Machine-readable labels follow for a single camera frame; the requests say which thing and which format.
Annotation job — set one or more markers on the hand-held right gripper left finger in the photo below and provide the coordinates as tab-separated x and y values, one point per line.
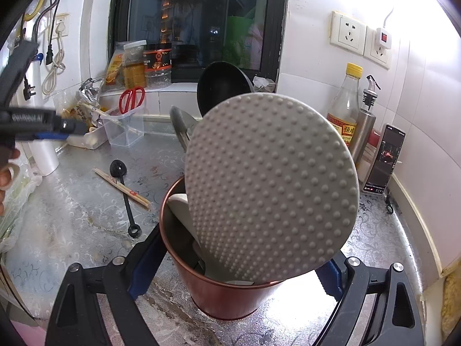
144	270

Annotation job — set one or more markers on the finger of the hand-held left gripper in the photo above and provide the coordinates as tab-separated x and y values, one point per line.
43	124

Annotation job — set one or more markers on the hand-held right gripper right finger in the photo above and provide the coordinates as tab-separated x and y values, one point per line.
331	277

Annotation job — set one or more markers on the white plastic spoon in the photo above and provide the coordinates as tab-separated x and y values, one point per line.
180	205

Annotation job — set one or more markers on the red metal cup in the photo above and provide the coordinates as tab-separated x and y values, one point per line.
223	299

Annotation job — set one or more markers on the tan disposable chopstick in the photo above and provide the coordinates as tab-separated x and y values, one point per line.
121	190
124	186

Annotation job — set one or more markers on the dotted plastic rice paddle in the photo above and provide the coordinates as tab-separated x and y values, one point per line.
270	187

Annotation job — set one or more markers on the black pan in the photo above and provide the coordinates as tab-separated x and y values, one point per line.
219	86

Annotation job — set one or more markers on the person's left hand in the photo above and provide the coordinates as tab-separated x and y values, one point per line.
9	178

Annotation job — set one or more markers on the yellow printed food packet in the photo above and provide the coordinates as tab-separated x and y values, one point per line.
74	113

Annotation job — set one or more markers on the white pipe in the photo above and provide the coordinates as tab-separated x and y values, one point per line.
45	158

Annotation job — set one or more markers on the black power plug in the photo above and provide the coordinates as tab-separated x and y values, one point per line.
28	90
49	59

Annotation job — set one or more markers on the white plastic tray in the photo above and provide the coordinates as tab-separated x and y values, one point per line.
95	140

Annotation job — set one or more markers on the silver foil bag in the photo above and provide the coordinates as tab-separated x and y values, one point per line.
88	92

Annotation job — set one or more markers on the clear plastic bag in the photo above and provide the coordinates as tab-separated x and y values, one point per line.
28	203

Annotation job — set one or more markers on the clear plastic container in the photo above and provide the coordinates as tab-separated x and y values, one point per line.
124	137

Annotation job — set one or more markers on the black measuring spoon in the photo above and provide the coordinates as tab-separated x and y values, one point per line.
117	168

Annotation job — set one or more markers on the orange yellow seasoning packet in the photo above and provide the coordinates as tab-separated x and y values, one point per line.
115	70

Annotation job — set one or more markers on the glass jar yellow contents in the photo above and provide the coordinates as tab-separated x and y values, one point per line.
135	74

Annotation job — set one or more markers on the plastic bag yellow contents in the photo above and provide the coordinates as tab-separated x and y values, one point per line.
452	302

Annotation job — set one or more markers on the black orange labelled jar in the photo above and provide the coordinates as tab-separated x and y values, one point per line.
156	63

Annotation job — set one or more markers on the pink clothing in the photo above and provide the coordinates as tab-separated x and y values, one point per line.
25	335

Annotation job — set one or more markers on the vinegar bottle yellow cap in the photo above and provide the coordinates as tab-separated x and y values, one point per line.
342	115

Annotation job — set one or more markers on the crumpled white tissue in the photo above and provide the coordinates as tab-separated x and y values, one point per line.
264	84

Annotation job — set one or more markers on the dark framed window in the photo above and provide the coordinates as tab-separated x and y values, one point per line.
216	7

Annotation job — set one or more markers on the small white wall socket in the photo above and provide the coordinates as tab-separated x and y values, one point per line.
60	25

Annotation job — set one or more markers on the cream wall socket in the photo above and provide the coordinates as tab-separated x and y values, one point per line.
347	34
371	56

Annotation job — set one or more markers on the white plug red switch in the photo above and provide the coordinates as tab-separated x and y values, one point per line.
383	39

